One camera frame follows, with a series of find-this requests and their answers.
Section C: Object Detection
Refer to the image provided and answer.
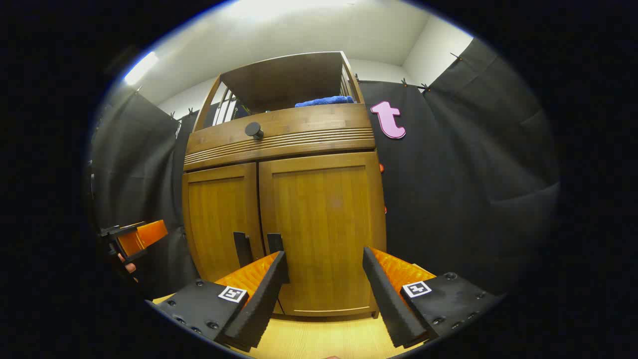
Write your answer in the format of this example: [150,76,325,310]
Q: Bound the wooden double-door shoe cabinet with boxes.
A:
[182,51,387,318]

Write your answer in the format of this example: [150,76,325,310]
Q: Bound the wooden grooved drawer front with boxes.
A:
[183,103,375,173]

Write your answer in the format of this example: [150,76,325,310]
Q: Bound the long ceiling light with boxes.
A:
[124,51,159,85]

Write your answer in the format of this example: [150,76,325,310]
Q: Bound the wooden cabinet door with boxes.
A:
[182,162,265,282]
[258,151,387,317]

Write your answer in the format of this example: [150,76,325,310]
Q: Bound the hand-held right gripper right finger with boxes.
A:
[362,247,501,349]

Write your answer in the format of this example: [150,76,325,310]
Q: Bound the black backdrop cloth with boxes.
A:
[90,37,561,300]

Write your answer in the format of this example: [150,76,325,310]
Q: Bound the blue towel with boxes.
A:
[295,96,355,108]

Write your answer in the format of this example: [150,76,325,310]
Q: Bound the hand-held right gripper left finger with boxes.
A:
[150,251,290,352]

